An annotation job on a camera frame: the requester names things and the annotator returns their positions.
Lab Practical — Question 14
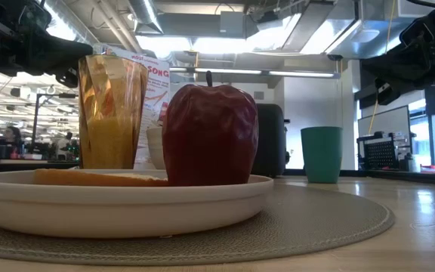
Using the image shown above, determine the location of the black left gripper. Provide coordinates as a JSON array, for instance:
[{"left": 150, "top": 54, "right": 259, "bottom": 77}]
[{"left": 0, "top": 0, "right": 94, "bottom": 88}]

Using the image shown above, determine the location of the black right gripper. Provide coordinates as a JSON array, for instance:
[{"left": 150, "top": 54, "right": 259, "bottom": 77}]
[{"left": 360, "top": 7, "right": 435, "bottom": 106}]

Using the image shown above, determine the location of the amber glass of orange juice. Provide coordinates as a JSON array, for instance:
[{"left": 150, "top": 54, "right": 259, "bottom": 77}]
[{"left": 77, "top": 54, "right": 150, "bottom": 170}]

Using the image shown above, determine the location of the green plastic cup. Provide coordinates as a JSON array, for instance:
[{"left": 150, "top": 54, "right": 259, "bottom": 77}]
[{"left": 300, "top": 125, "right": 344, "bottom": 184}]

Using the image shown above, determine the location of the slice of toast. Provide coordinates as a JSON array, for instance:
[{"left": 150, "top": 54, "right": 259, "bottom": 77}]
[{"left": 32, "top": 168, "right": 169, "bottom": 187}]

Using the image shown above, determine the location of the white ribbed bowl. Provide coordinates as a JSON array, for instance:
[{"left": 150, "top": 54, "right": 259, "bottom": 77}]
[{"left": 145, "top": 126, "right": 167, "bottom": 171}]

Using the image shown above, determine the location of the red apple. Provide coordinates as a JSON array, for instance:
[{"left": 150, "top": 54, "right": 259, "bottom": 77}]
[{"left": 161, "top": 70, "right": 260, "bottom": 187}]

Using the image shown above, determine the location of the grey partition board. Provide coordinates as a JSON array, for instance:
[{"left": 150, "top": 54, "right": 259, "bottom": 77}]
[{"left": 356, "top": 105, "right": 412, "bottom": 138}]

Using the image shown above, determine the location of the black metal stand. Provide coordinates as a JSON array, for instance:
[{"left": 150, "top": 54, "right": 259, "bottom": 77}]
[{"left": 32, "top": 92, "right": 79, "bottom": 152}]

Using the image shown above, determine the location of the black perforated crate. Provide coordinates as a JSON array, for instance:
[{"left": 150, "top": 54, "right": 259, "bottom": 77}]
[{"left": 356, "top": 131, "right": 411, "bottom": 172}]

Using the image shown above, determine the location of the person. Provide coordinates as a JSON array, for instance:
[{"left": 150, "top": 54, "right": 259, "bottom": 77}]
[
  {"left": 0, "top": 126, "right": 25, "bottom": 160},
  {"left": 57, "top": 131, "right": 76, "bottom": 160}
]

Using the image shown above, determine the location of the long ceiling light strip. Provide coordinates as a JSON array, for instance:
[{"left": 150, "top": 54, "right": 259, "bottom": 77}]
[
  {"left": 268, "top": 70, "right": 335, "bottom": 79},
  {"left": 193, "top": 67, "right": 263, "bottom": 76}
]

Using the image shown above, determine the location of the black office chair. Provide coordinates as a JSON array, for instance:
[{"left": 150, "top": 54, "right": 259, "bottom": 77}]
[{"left": 251, "top": 103, "right": 291, "bottom": 178}]

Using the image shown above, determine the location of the white shallow plate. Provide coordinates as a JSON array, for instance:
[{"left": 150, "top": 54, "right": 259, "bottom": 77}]
[{"left": 0, "top": 168, "right": 275, "bottom": 240}]

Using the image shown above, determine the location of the grey round woven placemat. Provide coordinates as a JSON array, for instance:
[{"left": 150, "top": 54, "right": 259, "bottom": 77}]
[{"left": 0, "top": 184, "right": 396, "bottom": 267}]

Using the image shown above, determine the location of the grey ceiling junction box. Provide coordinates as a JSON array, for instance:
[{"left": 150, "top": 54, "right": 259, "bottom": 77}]
[{"left": 219, "top": 11, "right": 247, "bottom": 36}]

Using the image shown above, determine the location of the yellow hanging cable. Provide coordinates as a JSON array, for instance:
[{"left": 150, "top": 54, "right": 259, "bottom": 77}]
[{"left": 368, "top": 0, "right": 396, "bottom": 135}]

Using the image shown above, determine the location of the silver ventilation duct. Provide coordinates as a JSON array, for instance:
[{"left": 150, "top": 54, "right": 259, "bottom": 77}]
[{"left": 281, "top": 0, "right": 435, "bottom": 60}]

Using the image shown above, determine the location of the round silver duct pipe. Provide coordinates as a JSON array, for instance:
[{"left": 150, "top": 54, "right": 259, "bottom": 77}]
[{"left": 128, "top": 0, "right": 164, "bottom": 35}]

